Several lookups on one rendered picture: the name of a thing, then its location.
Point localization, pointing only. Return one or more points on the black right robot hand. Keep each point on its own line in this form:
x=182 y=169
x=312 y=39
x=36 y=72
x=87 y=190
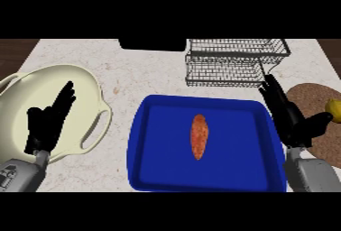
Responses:
x=288 y=117

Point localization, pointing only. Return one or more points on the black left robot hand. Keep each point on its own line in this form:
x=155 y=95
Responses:
x=46 y=120

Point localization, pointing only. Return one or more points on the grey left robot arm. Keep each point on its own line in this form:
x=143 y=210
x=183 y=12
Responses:
x=22 y=174

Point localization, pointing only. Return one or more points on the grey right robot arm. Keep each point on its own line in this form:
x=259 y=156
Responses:
x=309 y=171

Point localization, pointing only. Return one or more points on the orange sweet potato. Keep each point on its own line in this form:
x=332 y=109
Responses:
x=199 y=136

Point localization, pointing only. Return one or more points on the blue plastic tray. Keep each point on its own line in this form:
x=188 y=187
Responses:
x=168 y=150

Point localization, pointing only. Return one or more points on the yellow lemon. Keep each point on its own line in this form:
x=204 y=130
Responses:
x=335 y=110

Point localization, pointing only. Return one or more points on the round brown cork placemat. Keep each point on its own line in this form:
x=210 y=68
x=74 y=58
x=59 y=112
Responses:
x=322 y=144

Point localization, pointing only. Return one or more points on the black appliance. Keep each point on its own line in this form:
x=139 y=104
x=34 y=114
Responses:
x=152 y=44

